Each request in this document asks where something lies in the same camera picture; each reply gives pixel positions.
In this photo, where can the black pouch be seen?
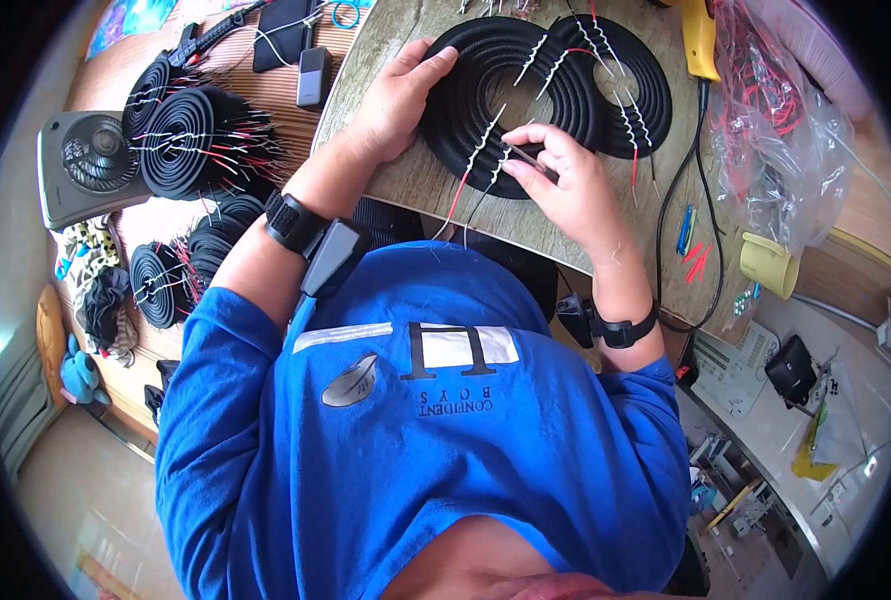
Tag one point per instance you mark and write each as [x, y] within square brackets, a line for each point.
[790, 371]

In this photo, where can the stack of black coil rings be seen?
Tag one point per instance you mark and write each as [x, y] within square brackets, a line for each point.
[190, 142]
[149, 94]
[156, 285]
[216, 236]

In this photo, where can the person's right hand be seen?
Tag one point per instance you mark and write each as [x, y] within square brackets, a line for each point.
[580, 195]

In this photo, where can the person's right index finger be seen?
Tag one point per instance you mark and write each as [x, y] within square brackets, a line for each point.
[535, 133]

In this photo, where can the bamboo mat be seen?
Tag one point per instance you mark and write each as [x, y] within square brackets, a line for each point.
[288, 90]

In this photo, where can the person's left index finger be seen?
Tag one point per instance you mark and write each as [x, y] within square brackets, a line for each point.
[417, 49]

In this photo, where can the yellow hand tool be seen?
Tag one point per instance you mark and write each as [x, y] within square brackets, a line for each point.
[700, 37]

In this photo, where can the person's right thumb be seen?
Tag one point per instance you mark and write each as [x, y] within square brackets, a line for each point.
[522, 172]

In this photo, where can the person's body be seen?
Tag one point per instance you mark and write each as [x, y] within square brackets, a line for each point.
[445, 465]

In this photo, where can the patterned cloth heap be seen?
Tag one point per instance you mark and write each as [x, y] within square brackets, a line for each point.
[100, 300]

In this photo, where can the yellow packet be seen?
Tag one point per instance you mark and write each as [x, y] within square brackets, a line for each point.
[813, 450]

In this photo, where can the colourful printed cloth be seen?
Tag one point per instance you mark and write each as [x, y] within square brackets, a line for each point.
[126, 19]

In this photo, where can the blue plush toy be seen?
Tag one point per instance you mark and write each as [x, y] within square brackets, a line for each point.
[81, 375]

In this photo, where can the grey box fan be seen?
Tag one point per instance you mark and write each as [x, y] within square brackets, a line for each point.
[89, 169]

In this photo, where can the pale yellow cup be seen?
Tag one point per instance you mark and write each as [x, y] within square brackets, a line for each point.
[764, 264]

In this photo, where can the black wrist band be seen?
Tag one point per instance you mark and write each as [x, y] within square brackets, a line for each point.
[625, 330]
[318, 240]

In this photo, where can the black red clamp tool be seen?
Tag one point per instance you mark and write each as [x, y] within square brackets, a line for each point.
[205, 39]

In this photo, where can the brown pillow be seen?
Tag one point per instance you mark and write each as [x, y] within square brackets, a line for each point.
[50, 341]

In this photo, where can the person's left hand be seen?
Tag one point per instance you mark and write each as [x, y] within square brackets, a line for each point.
[393, 112]

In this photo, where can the metal tweezers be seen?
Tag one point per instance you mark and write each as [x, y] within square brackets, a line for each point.
[529, 157]

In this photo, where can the person's left thumb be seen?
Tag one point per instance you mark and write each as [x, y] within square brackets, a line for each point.
[436, 66]

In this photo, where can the grey power bank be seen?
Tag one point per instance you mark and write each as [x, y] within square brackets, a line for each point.
[315, 79]

